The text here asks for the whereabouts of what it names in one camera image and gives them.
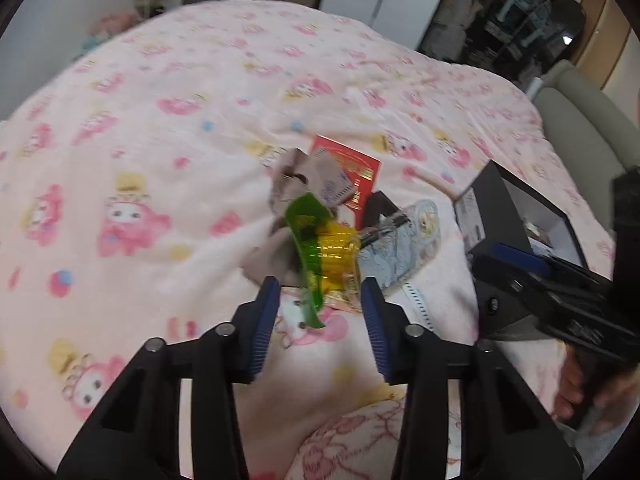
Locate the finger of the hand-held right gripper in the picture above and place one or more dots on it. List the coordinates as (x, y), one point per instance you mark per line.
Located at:
(505, 305)
(520, 256)

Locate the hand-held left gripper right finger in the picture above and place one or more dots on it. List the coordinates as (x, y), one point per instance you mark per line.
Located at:
(375, 330)

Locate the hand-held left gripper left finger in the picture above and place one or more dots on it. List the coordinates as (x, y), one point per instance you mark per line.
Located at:
(265, 320)

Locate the black cardboard box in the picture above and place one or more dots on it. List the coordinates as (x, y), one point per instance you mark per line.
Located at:
(480, 185)

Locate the green yellow snack packet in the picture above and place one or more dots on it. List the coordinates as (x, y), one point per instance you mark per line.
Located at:
(335, 250)

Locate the person's right hand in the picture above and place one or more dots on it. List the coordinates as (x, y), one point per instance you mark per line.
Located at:
(567, 390)

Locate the clear blue printed packet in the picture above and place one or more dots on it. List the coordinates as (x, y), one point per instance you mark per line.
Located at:
(405, 250)

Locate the white fleece cloth red pattern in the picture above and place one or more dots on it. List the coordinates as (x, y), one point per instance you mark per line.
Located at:
(340, 445)

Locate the grey sofa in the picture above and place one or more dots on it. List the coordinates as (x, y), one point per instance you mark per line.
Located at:
(575, 120)

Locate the crumpled grey paper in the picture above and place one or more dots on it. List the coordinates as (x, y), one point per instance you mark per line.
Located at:
(310, 170)

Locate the red envelope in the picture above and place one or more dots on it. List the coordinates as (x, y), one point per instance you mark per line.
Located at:
(350, 162)

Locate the pink printed blanket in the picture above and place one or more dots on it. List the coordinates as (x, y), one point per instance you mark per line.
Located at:
(150, 135)

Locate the dark display cabinet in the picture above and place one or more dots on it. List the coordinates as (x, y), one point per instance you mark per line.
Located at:
(450, 25)

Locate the plush toy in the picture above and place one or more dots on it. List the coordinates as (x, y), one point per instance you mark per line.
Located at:
(112, 27)

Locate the black display frame box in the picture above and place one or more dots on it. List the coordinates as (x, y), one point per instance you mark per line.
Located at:
(376, 206)

